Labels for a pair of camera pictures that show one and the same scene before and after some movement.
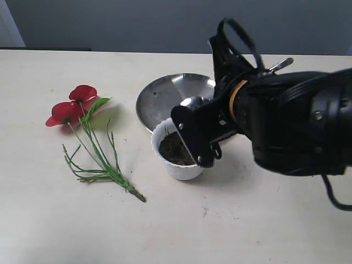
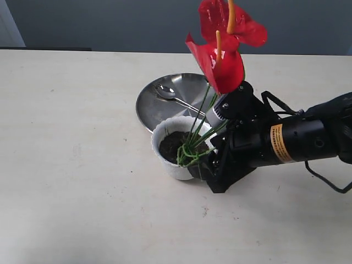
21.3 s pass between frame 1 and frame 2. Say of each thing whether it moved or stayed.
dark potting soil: stayed
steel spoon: moved
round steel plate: stayed
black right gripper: moved
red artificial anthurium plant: moved
